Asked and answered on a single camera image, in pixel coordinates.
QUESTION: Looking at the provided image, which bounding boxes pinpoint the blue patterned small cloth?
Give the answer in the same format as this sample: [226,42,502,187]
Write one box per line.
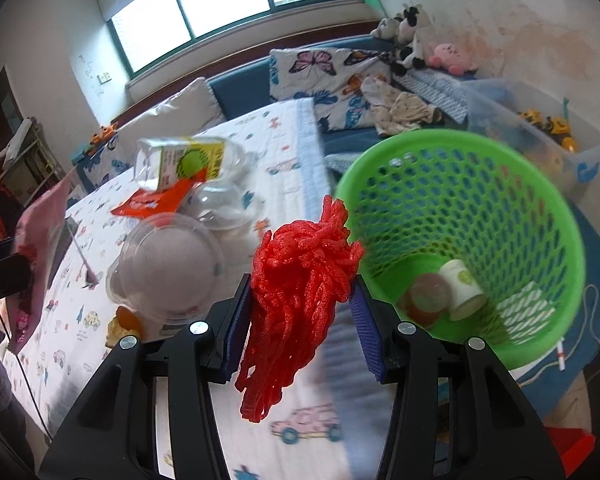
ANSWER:
[324,152,362,175]

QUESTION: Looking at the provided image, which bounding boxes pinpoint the clear plastic storage box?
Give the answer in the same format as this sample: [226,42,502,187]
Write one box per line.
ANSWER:
[462,77,600,201]

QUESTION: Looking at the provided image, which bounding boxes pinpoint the white paper cup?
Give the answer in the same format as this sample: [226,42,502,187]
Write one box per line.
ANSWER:
[439,259,485,322]

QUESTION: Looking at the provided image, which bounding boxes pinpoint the beige crumpled clothes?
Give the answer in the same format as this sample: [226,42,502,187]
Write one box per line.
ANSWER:
[361,76,446,137]

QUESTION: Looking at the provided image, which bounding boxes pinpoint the clear bottle with green label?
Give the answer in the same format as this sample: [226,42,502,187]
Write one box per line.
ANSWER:
[134,135,248,193]

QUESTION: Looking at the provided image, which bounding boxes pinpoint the window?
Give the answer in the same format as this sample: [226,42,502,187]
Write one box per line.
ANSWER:
[90,0,366,78]

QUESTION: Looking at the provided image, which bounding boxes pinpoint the pink jelly cup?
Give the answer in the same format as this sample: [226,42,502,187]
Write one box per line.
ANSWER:
[397,272,453,328]

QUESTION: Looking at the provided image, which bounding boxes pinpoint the orange toy car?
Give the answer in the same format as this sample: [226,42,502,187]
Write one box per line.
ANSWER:
[91,125,120,147]

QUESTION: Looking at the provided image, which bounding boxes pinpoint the large clear plastic bowl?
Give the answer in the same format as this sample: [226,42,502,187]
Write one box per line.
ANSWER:
[106,212,225,323]

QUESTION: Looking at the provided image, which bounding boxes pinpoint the orange snack packet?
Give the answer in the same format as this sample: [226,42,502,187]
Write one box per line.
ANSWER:
[111,177,208,220]

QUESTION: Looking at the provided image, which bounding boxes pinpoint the pink plastic bag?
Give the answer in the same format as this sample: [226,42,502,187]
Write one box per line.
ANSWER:
[11,180,73,353]

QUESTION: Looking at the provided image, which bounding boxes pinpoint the yellow toy truck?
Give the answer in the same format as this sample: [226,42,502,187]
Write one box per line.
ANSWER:
[519,107,581,153]

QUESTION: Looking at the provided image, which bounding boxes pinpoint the orange peel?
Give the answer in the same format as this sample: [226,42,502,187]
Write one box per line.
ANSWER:
[105,306,143,350]

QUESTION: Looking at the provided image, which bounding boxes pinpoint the black and white cow plush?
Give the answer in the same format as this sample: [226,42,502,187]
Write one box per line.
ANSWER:
[391,4,433,71]

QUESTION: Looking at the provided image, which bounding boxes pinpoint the white pillow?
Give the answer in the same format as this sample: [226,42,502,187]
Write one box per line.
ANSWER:
[112,76,228,136]

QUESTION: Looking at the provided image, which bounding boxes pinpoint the butterfly print pillow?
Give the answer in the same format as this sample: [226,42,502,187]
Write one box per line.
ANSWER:
[269,47,396,133]

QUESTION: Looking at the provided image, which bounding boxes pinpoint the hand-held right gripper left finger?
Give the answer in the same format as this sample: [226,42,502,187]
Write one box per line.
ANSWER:
[39,274,255,480]

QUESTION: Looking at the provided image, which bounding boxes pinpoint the green plastic basket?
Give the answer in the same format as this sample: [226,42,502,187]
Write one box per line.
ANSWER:
[334,129,587,368]

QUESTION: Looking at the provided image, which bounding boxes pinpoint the grey plush toy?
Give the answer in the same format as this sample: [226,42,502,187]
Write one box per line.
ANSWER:
[370,16,403,41]

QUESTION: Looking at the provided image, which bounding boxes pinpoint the red box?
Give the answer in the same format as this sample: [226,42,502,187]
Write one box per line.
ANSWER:
[547,427,597,478]

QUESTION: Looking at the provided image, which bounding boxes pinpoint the pink plush toy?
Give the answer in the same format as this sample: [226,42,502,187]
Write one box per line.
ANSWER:
[427,41,478,75]

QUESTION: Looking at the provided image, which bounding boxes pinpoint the blue patterned quilt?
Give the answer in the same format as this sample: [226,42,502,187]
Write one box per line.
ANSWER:
[395,66,476,123]

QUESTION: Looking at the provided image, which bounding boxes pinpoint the cluttered storage shelf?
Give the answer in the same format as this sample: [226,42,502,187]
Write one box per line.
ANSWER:
[0,117,56,241]

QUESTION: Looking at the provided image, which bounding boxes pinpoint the red foam fruit net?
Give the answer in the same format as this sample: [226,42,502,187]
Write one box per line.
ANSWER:
[234,194,366,423]

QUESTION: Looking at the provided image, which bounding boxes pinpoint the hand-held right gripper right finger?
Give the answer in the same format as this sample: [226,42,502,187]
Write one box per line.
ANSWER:
[349,276,566,480]

